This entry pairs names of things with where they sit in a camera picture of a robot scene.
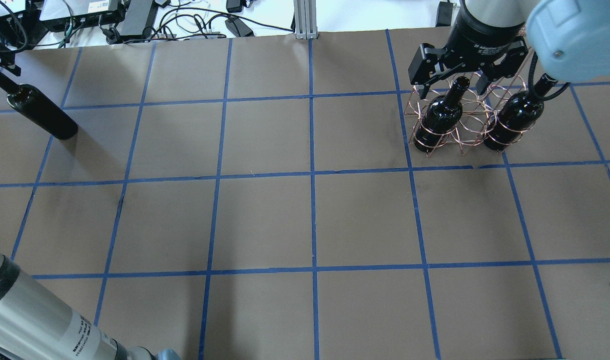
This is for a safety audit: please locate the copper wire wine basket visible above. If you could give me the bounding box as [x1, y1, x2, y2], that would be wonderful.
[403, 71, 527, 157]

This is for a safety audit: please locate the black electronics box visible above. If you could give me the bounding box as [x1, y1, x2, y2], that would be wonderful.
[39, 0, 126, 33]

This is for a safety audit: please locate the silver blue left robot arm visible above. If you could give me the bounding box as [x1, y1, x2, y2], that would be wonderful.
[0, 253, 179, 360]

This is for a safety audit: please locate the dark glass wine bottle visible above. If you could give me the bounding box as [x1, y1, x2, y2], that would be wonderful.
[0, 71, 79, 141]

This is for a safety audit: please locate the wine bottle in basket right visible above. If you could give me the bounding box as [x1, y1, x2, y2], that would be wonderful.
[483, 90, 544, 152]

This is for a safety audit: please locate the large black power brick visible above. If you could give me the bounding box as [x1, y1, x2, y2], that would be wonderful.
[119, 0, 158, 42]

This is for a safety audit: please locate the wine bottle in basket left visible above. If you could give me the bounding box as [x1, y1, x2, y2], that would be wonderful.
[412, 76, 471, 154]

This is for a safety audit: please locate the aluminium frame post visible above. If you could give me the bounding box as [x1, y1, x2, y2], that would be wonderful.
[293, 0, 319, 40]

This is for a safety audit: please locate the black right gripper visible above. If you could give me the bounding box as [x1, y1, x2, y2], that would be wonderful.
[408, 10, 527, 100]

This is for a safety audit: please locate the wine bottle in basket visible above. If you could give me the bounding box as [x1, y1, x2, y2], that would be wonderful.
[412, 76, 471, 154]
[483, 90, 544, 152]

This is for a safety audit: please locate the black power adapter brick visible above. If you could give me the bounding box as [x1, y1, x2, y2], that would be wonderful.
[225, 17, 255, 37]

